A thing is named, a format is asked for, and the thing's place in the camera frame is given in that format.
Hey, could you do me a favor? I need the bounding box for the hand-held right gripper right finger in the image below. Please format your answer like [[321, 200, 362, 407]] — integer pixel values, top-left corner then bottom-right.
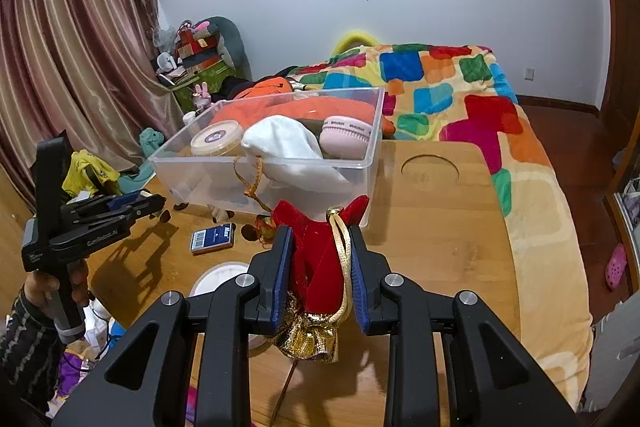
[[347, 224, 576, 427]]

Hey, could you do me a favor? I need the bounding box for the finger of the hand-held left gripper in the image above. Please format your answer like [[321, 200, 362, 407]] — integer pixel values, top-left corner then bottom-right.
[[125, 195, 168, 222], [106, 191, 152, 210]]

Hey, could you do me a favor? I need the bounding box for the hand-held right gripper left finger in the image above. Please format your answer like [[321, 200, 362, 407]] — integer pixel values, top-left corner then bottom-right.
[[50, 224, 296, 427]]

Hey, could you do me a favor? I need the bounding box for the red and gold pouch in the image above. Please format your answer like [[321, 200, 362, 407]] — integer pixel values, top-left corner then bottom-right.
[[256, 196, 372, 364]]

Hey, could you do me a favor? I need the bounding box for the clear plastic storage box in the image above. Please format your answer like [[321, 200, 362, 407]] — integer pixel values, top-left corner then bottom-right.
[[148, 87, 386, 229]]

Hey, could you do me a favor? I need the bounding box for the cream round jar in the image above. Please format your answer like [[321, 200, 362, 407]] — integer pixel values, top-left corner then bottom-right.
[[190, 119, 247, 158]]

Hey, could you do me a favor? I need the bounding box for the white cloth pouch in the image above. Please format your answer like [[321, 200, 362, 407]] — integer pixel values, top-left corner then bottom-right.
[[234, 116, 351, 214]]

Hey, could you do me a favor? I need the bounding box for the pink round brush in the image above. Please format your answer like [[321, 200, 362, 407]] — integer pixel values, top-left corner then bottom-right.
[[318, 114, 374, 162]]

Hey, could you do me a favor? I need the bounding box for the person's left forearm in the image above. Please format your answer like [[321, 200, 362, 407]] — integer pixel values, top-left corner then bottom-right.
[[0, 289, 68, 410]]

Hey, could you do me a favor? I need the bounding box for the person's left hand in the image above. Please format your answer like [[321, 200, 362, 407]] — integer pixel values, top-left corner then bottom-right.
[[22, 257, 92, 324]]

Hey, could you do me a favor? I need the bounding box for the yellow cloth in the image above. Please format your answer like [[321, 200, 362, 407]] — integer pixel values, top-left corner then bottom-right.
[[62, 150, 122, 198]]

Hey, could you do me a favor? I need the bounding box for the green dinosaur plush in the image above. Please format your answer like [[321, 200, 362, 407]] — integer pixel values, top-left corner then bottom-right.
[[122, 127, 167, 186]]

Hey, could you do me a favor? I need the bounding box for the small card box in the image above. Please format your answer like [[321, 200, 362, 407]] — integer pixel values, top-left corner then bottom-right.
[[190, 223, 236, 256]]

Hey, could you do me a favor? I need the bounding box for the wooden desk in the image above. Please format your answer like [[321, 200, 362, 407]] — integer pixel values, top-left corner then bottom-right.
[[85, 139, 523, 427]]

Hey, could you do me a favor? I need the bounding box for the green patterned box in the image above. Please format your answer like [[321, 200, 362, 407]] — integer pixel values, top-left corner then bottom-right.
[[170, 59, 237, 108]]

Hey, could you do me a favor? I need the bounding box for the pink striped curtain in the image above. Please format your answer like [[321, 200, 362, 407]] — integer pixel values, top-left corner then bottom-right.
[[0, 0, 177, 208]]

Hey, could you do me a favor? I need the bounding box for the orange duvet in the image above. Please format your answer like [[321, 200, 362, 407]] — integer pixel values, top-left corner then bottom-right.
[[209, 77, 397, 138]]

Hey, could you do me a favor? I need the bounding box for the red gift bag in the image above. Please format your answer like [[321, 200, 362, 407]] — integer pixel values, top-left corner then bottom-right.
[[175, 26, 222, 58]]

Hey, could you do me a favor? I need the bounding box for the grey green cushion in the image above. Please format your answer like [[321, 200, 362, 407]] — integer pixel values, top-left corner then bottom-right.
[[202, 17, 252, 78]]

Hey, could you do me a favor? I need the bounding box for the colourful patchwork blanket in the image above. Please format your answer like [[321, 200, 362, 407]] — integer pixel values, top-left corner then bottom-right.
[[295, 43, 597, 409]]

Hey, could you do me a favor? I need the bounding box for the pink clog shoe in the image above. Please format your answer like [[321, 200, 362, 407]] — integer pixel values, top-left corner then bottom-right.
[[605, 243, 629, 292]]

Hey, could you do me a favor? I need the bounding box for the floor basket with clutter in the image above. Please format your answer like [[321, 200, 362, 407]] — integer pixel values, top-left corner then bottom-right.
[[611, 176, 640, 234]]

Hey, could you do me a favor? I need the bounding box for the wooden wardrobe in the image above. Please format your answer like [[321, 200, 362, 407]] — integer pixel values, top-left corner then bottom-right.
[[594, 0, 640, 208]]

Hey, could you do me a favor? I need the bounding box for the yellow ring cushion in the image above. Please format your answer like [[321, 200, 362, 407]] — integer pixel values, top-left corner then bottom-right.
[[332, 31, 379, 56]]

